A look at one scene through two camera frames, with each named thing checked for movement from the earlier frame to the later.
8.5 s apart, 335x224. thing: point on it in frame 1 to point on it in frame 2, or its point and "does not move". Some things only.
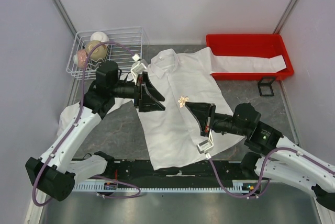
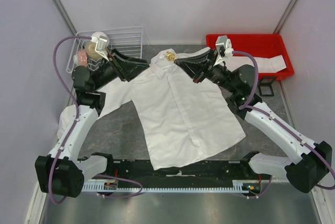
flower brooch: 182,101 to 170,56
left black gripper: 145,102 to 130,70
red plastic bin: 264,45 does not move
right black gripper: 201,112 to 198,66
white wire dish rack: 123,45 does not move
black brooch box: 265,87 does not move
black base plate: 122,170 does not move
